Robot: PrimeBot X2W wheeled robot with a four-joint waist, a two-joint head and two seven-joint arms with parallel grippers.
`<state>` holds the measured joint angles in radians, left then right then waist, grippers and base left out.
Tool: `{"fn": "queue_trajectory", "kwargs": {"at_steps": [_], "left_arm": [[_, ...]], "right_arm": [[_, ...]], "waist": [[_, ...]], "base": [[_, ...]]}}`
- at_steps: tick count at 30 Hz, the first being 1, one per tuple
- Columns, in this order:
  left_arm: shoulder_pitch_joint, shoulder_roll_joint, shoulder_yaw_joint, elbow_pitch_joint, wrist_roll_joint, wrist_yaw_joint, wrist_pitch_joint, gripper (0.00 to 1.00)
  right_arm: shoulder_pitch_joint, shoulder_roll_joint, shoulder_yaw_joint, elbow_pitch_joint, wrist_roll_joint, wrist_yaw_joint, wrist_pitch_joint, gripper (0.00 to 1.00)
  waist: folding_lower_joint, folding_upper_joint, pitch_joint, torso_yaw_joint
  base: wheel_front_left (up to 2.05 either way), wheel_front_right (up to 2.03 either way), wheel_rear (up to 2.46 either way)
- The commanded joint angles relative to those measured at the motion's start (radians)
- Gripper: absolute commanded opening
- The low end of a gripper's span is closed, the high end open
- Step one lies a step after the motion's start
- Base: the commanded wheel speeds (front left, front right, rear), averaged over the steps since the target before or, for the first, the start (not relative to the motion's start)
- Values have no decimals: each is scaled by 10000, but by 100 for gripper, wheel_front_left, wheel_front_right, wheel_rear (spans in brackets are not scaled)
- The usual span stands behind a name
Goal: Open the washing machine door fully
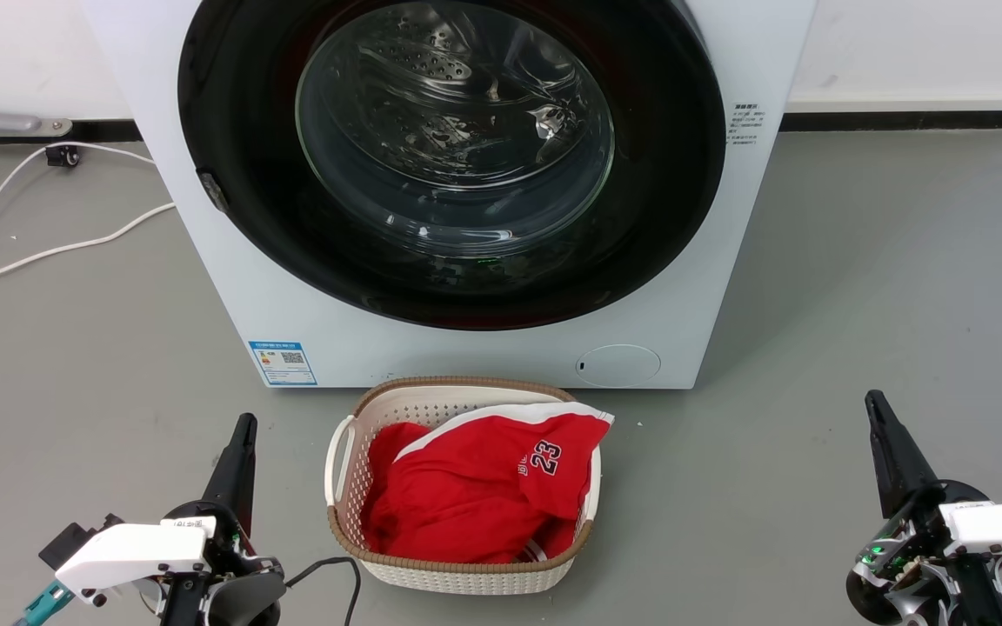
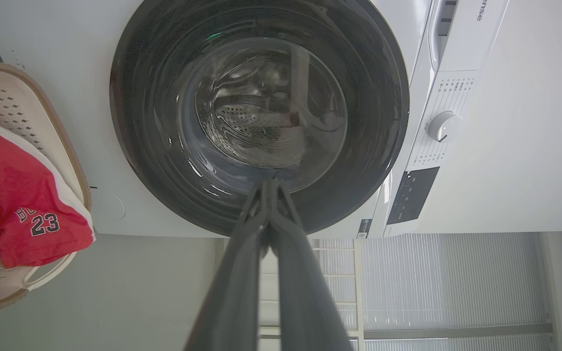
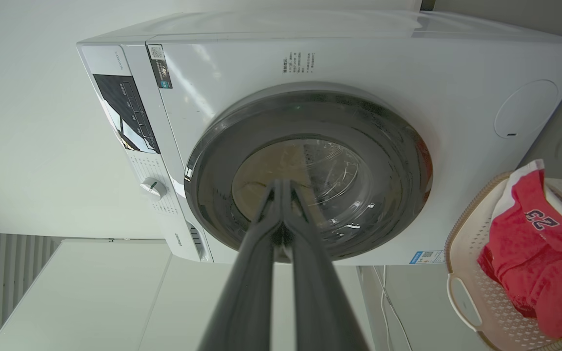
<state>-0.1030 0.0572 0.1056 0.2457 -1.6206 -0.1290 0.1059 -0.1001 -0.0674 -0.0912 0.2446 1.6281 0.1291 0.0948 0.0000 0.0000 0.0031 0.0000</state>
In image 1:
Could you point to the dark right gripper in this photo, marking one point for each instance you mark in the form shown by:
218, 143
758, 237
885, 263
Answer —
910, 574

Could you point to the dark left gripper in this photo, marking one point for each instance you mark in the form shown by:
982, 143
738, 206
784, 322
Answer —
240, 591

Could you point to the black round glass washer door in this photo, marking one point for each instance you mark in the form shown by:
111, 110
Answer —
231, 104

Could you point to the white front-load washing machine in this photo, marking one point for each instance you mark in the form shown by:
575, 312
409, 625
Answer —
466, 356

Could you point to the blue energy label sticker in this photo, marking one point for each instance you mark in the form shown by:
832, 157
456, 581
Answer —
283, 362

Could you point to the red number 23 jersey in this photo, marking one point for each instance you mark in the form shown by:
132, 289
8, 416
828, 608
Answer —
466, 487

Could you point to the beige perforated laundry basket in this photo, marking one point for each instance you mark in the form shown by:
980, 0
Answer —
457, 574

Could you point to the round white filter cover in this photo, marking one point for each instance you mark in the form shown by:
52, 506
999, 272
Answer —
618, 365

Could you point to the small black floor clip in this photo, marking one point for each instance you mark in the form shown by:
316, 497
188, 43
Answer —
63, 156

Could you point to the small black text sticker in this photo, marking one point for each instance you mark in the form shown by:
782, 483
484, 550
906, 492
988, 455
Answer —
744, 123

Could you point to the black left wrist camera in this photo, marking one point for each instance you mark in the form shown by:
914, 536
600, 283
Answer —
75, 539

